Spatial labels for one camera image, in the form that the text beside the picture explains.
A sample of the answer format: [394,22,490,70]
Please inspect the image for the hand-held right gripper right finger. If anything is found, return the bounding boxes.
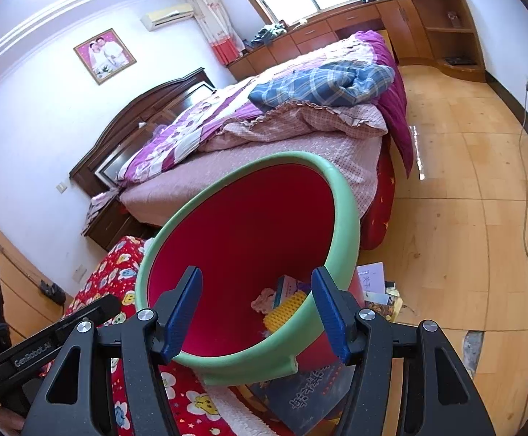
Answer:
[311,266,496,436]

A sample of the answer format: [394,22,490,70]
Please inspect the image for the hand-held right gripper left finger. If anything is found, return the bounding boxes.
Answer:
[21,266,203,436]

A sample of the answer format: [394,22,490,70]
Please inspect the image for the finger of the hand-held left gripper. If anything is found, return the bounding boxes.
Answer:
[61,294,121,328]

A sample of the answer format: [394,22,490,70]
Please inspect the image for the yellow ribbed foam sheet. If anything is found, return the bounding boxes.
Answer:
[264,291,310,332]

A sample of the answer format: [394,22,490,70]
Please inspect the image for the white medicine box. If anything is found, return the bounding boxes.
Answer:
[274,275,307,312]

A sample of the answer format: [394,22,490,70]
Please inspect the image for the red bin with green rim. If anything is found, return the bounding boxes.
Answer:
[134,151,365,389]

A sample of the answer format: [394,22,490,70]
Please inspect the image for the person's left hand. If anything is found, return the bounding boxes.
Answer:
[0,404,26,434]

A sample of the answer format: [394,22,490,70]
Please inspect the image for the red flower printed blanket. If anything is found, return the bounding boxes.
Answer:
[61,235,351,436]

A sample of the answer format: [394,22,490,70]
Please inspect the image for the black power strip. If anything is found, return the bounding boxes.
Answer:
[37,279,67,305]

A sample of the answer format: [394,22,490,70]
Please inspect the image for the patterned packet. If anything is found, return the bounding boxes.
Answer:
[364,282,403,323]

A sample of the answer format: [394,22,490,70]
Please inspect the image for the white paper sheet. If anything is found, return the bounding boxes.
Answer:
[357,262,387,294]

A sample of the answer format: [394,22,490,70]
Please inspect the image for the pink crumpled wrapper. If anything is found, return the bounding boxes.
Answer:
[251,293,276,314]

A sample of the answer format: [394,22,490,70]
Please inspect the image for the dark wooden nightstand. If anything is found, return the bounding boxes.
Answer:
[82,191,137,251]

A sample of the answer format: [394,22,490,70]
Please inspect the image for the blue book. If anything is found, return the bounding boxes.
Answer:
[246,363,355,434]

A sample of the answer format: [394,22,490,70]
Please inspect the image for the pile of folded clothes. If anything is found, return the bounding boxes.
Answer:
[86,189,121,232]

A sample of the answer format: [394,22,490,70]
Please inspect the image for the red star printed cloth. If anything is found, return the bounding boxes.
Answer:
[359,150,396,250]

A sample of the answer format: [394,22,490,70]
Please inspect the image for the white fluffy towel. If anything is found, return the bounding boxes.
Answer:
[209,375,283,436]

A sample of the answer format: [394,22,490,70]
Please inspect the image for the dark wooden headboard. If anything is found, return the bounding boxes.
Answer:
[69,67,217,189]

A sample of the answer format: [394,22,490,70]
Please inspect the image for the bed with pink sheet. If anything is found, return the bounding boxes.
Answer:
[118,29,414,250]

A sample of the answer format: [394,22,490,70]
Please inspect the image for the purple patterned quilt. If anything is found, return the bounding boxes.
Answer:
[118,31,414,187]

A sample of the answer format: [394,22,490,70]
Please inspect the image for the pink ruffled quilt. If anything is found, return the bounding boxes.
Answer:
[202,102,388,153]

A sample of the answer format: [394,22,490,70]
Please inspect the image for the blue plaid blanket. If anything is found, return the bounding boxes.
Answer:
[248,60,396,109]

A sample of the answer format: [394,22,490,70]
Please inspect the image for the long wooden cabinet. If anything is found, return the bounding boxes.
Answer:
[226,0,423,80]

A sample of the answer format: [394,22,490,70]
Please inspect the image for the dark clothing heap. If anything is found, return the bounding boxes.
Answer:
[250,20,289,48]

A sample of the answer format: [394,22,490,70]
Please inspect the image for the white air conditioner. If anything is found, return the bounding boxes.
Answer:
[140,3,196,32]

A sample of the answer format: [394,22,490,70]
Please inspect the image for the floral curtain with red hem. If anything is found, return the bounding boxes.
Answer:
[183,0,249,68]

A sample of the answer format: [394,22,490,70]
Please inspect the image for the wooden corner shelf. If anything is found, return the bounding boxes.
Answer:
[411,0,487,83]

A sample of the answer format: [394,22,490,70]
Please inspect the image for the framed wall photo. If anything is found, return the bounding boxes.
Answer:
[73,28,137,85]

